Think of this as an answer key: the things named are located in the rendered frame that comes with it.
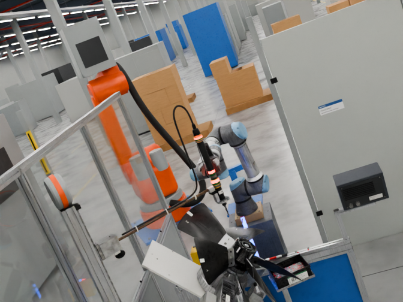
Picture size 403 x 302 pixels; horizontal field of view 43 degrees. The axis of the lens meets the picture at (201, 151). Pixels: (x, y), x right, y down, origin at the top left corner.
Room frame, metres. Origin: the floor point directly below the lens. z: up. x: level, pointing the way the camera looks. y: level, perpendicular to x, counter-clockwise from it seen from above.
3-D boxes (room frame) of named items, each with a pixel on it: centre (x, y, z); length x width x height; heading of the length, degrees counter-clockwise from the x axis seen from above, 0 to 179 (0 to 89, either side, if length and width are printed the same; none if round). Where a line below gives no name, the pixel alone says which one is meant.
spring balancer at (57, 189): (2.20, 0.65, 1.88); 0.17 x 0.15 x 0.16; 168
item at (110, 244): (2.23, 0.57, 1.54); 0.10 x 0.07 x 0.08; 113
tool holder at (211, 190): (2.48, 0.00, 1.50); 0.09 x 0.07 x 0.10; 113
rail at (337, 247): (2.81, -0.18, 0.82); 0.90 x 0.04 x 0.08; 78
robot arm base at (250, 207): (3.23, -0.14, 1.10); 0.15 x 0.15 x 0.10
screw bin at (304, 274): (2.64, -0.22, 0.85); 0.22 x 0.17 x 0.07; 94
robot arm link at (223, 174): (2.75, -0.05, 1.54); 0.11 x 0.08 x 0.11; 65
